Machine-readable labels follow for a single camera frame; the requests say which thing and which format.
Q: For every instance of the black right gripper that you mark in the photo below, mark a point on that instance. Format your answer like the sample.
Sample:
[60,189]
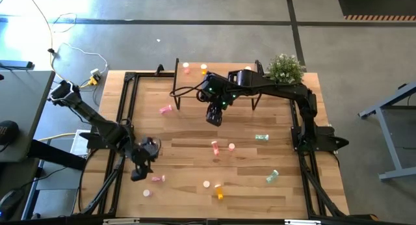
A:
[216,108]

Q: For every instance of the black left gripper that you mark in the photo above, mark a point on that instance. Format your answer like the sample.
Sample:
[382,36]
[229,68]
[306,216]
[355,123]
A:
[146,151]

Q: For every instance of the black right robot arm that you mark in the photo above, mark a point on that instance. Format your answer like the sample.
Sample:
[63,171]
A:
[279,85]

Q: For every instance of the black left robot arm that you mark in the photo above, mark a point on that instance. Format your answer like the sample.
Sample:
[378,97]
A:
[97,121]

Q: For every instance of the wooden shelf black metal legs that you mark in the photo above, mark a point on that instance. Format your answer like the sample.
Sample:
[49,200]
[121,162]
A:
[191,76]

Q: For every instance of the white flat sheet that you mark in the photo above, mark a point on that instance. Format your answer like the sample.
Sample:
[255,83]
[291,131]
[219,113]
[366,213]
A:
[78,147]

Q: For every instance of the potted green plant dark pot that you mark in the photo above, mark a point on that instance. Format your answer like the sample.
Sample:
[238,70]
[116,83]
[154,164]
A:
[286,69]

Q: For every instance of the black desk foot bar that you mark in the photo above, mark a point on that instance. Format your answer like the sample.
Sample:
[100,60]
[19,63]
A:
[55,153]

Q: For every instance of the white yellow power plug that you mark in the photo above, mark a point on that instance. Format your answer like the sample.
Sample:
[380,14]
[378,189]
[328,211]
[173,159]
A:
[95,73]

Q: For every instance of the black computer mouse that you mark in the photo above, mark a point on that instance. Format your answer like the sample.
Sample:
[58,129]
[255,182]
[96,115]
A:
[11,202]

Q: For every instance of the black round device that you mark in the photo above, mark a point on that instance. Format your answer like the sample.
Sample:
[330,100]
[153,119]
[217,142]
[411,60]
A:
[8,132]

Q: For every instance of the grey desk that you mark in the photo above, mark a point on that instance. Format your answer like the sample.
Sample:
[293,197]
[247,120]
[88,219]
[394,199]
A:
[22,98]

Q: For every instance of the dark flat tablet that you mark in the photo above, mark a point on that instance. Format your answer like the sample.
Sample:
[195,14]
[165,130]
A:
[16,64]

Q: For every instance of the black mat hazard stripe edge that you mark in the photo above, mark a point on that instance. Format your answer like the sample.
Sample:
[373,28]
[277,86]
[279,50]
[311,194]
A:
[377,4]

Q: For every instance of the white frame bracket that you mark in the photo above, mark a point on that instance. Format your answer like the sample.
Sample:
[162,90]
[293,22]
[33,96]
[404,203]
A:
[120,221]
[302,222]

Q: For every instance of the black aluminium table frame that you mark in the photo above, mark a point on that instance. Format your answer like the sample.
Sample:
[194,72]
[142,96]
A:
[178,222]

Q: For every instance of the grey metal table frame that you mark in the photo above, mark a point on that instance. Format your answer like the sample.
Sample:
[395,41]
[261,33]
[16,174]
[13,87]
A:
[388,137]

